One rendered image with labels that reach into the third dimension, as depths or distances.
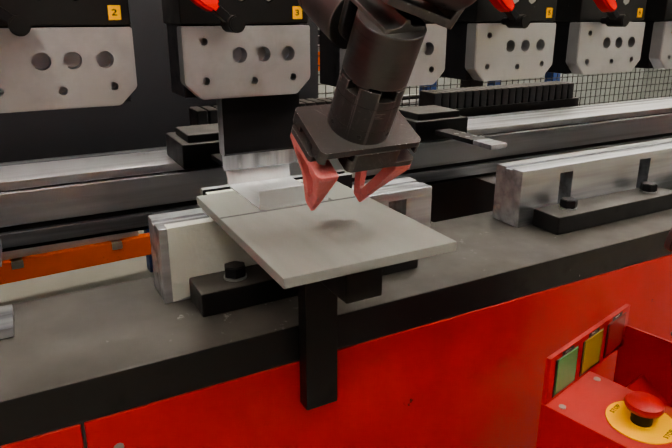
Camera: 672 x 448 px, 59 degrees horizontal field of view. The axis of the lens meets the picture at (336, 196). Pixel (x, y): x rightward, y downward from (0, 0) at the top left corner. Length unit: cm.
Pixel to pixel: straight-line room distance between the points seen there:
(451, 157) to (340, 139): 71
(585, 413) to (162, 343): 47
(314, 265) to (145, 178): 49
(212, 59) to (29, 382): 37
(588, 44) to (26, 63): 77
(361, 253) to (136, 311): 31
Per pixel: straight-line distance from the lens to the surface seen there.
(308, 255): 54
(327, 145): 51
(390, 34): 47
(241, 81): 69
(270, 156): 77
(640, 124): 163
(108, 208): 97
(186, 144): 92
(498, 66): 89
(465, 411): 91
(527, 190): 101
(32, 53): 65
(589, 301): 100
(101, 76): 66
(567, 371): 78
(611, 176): 115
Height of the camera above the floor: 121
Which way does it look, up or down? 17 degrees down
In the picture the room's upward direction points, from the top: straight up
